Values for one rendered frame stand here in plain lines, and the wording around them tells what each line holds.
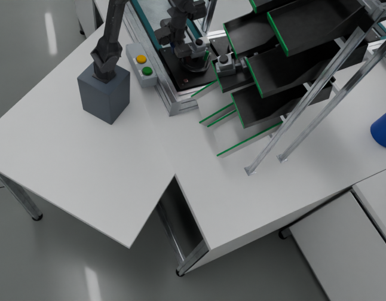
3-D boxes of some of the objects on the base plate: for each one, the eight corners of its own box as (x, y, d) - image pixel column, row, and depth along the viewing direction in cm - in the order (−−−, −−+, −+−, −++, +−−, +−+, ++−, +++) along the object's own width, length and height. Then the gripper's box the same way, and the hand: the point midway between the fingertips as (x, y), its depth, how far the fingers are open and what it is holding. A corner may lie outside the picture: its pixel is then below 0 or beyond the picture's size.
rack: (248, 176, 133) (380, 15, 64) (210, 107, 146) (285, -87, 77) (287, 160, 140) (445, 1, 71) (247, 97, 153) (348, -90, 84)
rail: (168, 117, 140) (171, 101, 130) (104, -14, 172) (103, -34, 163) (180, 113, 141) (184, 98, 132) (114, -15, 174) (113, -35, 165)
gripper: (196, 38, 115) (189, 68, 129) (175, 4, 122) (171, 35, 136) (181, 42, 113) (175, 71, 127) (161, 6, 120) (158, 38, 134)
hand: (174, 46), depth 128 cm, fingers closed
